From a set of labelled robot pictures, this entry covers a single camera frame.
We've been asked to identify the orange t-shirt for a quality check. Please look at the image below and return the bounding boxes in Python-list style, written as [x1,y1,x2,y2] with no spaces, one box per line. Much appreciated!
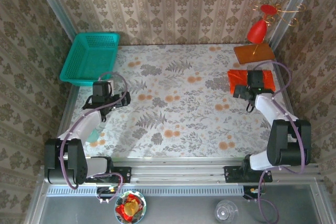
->
[227,69,276,98]

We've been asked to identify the pale teal translucent object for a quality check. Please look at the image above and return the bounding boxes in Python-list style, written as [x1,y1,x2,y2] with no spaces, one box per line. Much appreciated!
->
[88,126,100,143]

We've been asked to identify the teal plastic basket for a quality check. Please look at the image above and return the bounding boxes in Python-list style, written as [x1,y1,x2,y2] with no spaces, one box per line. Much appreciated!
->
[59,33,121,88]

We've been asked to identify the floral tablecloth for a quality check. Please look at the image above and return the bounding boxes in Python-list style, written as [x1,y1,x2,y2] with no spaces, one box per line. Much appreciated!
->
[61,44,302,159]

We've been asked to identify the small connector board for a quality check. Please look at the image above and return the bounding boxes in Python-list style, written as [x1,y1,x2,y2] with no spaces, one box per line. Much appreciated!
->
[243,186,264,200]
[96,186,118,196]

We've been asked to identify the patterned bowl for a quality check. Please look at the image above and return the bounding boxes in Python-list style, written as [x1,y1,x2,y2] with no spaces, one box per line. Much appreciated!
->
[114,189,147,224]

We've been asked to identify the yellow food piece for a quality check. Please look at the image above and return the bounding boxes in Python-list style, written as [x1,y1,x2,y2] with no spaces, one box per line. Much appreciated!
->
[123,198,140,216]

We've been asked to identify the red wrapper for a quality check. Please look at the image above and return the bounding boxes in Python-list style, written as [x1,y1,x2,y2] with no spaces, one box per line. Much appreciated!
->
[116,204,132,221]

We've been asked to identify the clear glass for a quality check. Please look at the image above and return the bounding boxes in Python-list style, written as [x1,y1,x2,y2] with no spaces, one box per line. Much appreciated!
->
[214,199,239,223]

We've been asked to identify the grey metal shelf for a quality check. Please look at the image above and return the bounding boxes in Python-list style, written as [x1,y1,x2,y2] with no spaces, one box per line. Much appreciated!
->
[25,178,335,224]

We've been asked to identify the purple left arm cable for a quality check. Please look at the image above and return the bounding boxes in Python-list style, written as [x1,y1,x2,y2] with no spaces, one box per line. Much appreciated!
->
[59,71,129,204]

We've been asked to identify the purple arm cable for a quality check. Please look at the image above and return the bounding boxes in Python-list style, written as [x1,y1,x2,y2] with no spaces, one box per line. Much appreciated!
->
[253,61,308,222]
[59,71,129,204]

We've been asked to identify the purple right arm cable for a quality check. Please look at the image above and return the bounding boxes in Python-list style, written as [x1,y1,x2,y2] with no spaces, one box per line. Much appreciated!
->
[253,61,308,222]

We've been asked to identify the red gold wire ornament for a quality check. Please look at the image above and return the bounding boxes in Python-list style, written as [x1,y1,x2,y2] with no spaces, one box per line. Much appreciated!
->
[233,0,307,65]

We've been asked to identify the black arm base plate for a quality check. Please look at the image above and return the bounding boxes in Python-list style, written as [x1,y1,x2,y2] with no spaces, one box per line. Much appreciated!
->
[85,166,132,184]
[224,165,273,184]

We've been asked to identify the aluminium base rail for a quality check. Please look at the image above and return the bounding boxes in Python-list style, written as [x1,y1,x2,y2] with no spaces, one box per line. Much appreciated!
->
[39,157,325,186]

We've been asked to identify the aluminium corner post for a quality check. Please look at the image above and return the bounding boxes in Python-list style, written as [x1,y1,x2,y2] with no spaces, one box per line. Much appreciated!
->
[269,0,320,50]
[30,0,77,42]

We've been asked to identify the grey slotted cable duct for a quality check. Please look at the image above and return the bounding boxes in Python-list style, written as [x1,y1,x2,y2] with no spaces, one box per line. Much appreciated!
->
[46,186,246,196]

